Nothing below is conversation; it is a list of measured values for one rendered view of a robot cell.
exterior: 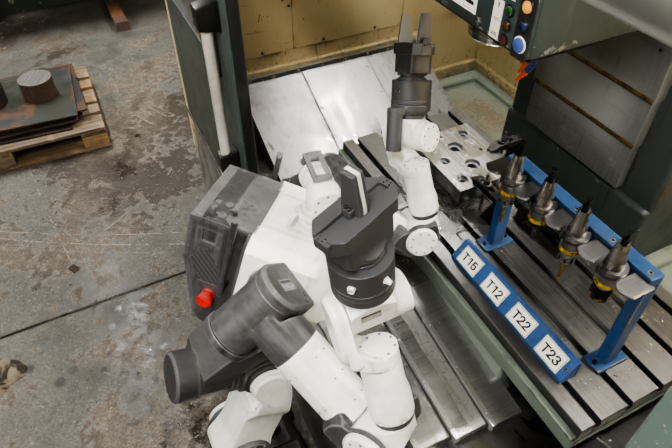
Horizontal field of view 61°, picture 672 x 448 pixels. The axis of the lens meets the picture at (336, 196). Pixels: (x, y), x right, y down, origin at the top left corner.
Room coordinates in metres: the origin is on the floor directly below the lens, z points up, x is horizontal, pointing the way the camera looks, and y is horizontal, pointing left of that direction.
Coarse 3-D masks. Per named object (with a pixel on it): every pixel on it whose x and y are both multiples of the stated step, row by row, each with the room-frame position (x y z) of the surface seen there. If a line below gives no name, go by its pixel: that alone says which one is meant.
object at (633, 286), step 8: (616, 280) 0.77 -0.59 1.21; (624, 280) 0.77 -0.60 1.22; (632, 280) 0.77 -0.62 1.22; (640, 280) 0.77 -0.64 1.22; (616, 288) 0.75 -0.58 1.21; (624, 288) 0.75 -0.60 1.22; (632, 288) 0.75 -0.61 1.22; (640, 288) 0.75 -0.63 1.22; (648, 288) 0.75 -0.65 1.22; (632, 296) 0.73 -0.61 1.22; (640, 296) 0.73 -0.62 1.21
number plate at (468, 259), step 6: (468, 246) 1.11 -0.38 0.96; (462, 252) 1.10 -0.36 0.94; (468, 252) 1.09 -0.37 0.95; (474, 252) 1.08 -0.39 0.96; (456, 258) 1.09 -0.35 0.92; (462, 258) 1.08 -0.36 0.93; (468, 258) 1.08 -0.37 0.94; (474, 258) 1.07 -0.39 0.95; (462, 264) 1.07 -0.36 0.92; (468, 264) 1.06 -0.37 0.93; (474, 264) 1.05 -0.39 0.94; (480, 264) 1.04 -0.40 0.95; (468, 270) 1.05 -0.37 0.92; (474, 270) 1.04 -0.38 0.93
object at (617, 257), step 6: (618, 240) 0.81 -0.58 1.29; (618, 246) 0.80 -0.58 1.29; (624, 246) 0.80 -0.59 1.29; (630, 246) 0.80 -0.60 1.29; (612, 252) 0.80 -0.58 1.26; (618, 252) 0.79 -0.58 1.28; (624, 252) 0.79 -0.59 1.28; (606, 258) 0.81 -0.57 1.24; (612, 258) 0.80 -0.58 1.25; (618, 258) 0.79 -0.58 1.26; (624, 258) 0.79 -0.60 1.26; (606, 264) 0.80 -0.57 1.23; (612, 264) 0.79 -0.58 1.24; (618, 264) 0.79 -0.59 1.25; (624, 264) 0.79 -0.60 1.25; (612, 270) 0.79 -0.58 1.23; (618, 270) 0.78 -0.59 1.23
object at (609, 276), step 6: (600, 258) 0.82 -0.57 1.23; (600, 264) 0.81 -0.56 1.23; (600, 270) 0.80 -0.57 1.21; (606, 270) 0.79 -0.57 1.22; (624, 270) 0.79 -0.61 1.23; (606, 276) 0.79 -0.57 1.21; (612, 276) 0.78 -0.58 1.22; (618, 276) 0.77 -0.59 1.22; (624, 276) 0.78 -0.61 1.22; (612, 282) 0.77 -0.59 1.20
